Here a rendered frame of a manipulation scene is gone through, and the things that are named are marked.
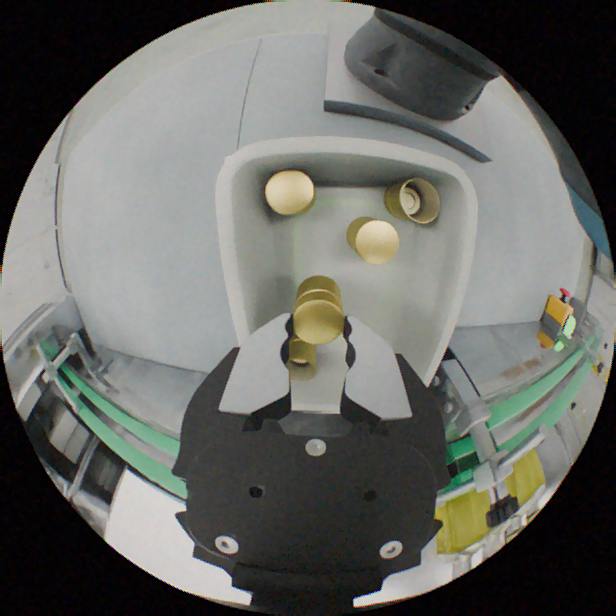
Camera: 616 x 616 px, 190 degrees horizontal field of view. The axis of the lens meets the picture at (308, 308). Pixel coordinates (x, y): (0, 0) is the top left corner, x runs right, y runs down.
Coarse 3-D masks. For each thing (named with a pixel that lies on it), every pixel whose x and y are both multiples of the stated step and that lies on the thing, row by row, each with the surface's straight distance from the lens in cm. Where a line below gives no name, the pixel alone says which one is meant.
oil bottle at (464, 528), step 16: (464, 496) 32; (480, 496) 34; (448, 512) 32; (464, 512) 32; (480, 512) 34; (448, 528) 33; (464, 528) 33; (480, 528) 35; (448, 544) 34; (464, 544) 33; (480, 544) 36; (448, 560) 35; (464, 560) 36
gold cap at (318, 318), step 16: (304, 288) 14; (320, 288) 13; (336, 288) 15; (304, 304) 12; (320, 304) 12; (336, 304) 12; (304, 320) 12; (320, 320) 12; (336, 320) 12; (304, 336) 13; (320, 336) 13; (336, 336) 13
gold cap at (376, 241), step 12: (348, 228) 18; (360, 228) 14; (372, 228) 14; (384, 228) 15; (348, 240) 18; (360, 240) 14; (372, 240) 15; (384, 240) 15; (396, 240) 15; (360, 252) 15; (372, 252) 15; (384, 252) 15
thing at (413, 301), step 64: (256, 192) 16; (320, 192) 18; (384, 192) 19; (448, 192) 16; (256, 256) 16; (320, 256) 19; (448, 256) 16; (256, 320) 16; (384, 320) 23; (448, 320) 17; (320, 384) 21
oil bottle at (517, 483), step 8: (520, 464) 42; (512, 472) 40; (520, 472) 42; (512, 480) 40; (520, 480) 41; (512, 488) 40; (520, 488) 41; (528, 488) 43; (512, 496) 40; (520, 496) 41; (528, 496) 43; (520, 504) 41; (528, 504) 43; (520, 512) 41; (512, 520) 41
